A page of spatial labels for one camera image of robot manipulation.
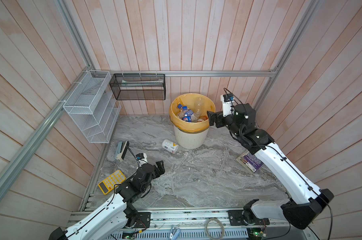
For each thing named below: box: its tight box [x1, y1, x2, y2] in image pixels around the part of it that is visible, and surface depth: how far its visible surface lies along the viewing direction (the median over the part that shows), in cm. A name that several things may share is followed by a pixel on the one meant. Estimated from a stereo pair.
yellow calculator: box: [98, 169, 127, 195], surface depth 87 cm
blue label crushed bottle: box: [181, 105, 194, 123], surface depth 90 cm
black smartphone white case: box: [115, 140, 130, 162], surface depth 100 cm
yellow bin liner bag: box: [169, 93, 192, 133], surface depth 90 cm
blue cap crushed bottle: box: [177, 103, 186, 119], surface depth 94 cm
